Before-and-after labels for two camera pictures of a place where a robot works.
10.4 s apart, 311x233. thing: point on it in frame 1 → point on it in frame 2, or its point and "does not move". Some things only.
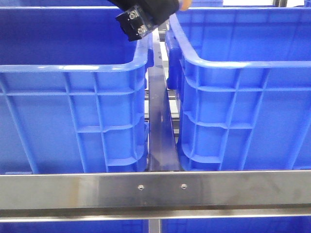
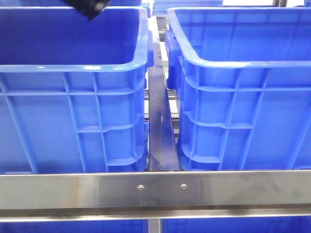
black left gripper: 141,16 → 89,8
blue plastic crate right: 242,77 does not move
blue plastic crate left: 73,91 does not move
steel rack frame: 165,192 does not move
